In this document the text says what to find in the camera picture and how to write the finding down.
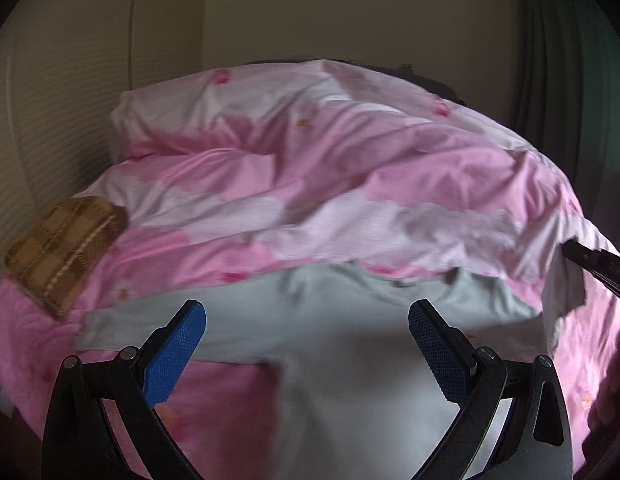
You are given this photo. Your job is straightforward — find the person's right hand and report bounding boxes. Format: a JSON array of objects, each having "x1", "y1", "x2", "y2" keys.
[{"x1": 582, "y1": 333, "x2": 620, "y2": 463}]

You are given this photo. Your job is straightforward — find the brown plaid folded cloth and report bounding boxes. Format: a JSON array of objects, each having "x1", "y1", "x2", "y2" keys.
[{"x1": 5, "y1": 196, "x2": 129, "y2": 320}]

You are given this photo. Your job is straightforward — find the light blue long-sleeve shirt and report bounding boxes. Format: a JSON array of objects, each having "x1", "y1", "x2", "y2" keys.
[{"x1": 77, "y1": 262, "x2": 548, "y2": 479}]

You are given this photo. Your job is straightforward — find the dark green curtain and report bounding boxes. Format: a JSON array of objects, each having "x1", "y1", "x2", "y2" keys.
[{"x1": 512, "y1": 0, "x2": 620, "y2": 250}]

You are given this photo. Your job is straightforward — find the pink floral duvet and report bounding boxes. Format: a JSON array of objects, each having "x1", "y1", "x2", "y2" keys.
[{"x1": 0, "y1": 61, "x2": 620, "y2": 479}]

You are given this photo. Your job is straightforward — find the white louvered closet door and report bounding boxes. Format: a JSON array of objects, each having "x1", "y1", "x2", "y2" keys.
[{"x1": 0, "y1": 0, "x2": 141, "y2": 281}]

